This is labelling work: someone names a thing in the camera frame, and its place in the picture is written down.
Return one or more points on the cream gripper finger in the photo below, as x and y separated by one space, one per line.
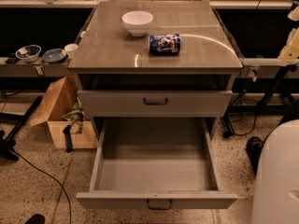
290 51
294 14

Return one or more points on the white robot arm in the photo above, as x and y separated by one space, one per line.
276 191

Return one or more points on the grey drawer cabinet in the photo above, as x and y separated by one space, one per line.
108 58

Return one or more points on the open grey middle drawer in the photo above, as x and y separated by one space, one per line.
155 164

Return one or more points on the closed grey upper drawer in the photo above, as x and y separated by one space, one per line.
166 104

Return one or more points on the black shoe right side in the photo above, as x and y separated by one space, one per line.
254 149

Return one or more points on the black shoe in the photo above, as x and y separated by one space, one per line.
36 219
254 149

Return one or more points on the white bowl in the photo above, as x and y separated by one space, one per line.
137 23

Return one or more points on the white paper cup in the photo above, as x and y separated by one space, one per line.
70 50

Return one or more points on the black tool in box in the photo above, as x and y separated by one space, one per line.
67 133

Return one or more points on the cardboard box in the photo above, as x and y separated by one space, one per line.
58 100

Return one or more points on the side shelf bench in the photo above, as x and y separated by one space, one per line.
39 68

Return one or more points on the black pole on floor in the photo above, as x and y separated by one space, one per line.
7 142

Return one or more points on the black shoe lower left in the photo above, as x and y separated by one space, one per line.
36 219

